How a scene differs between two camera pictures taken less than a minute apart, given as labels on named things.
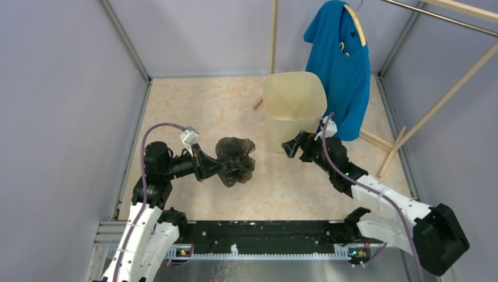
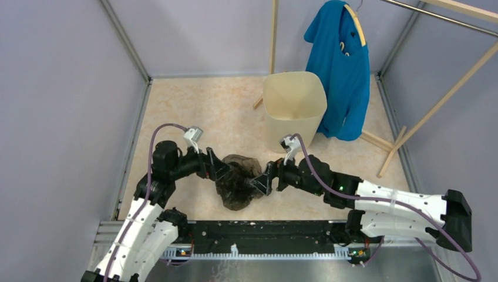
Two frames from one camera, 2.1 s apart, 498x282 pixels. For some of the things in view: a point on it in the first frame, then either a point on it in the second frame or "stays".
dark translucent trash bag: x=235 y=154 -> x=235 y=188
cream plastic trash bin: x=294 y=102 stays
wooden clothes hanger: x=359 y=27 stays
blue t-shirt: x=335 y=53 stays
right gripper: x=305 y=140 -> x=264 y=181
